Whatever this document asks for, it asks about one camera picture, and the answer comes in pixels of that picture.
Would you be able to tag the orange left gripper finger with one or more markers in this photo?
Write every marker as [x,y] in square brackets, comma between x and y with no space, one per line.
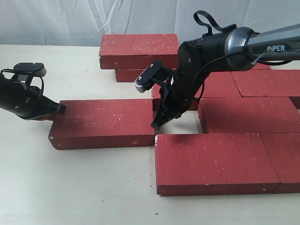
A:
[45,117]

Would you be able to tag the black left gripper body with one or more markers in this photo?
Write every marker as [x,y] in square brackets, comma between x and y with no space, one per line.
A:
[25,101]

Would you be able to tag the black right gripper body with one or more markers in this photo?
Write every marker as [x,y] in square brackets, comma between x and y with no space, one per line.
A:
[176,96]

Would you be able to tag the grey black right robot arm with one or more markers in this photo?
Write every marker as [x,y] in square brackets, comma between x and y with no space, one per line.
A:
[236,50]

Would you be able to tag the bottom left back brick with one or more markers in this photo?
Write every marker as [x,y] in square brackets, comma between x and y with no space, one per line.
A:
[127,75]

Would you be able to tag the front large red brick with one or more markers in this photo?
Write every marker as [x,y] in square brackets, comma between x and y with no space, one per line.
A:
[213,164]

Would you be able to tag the right second row brick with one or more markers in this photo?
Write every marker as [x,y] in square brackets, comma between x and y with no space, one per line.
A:
[268,83]

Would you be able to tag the third row red brick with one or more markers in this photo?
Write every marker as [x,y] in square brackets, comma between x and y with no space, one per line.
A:
[248,115]

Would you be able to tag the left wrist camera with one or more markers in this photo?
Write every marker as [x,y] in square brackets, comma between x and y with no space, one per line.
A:
[31,68]

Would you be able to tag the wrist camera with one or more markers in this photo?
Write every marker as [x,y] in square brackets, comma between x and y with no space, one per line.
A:
[31,68]
[155,73]

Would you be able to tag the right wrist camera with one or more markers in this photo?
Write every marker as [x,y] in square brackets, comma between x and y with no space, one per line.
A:
[155,73]

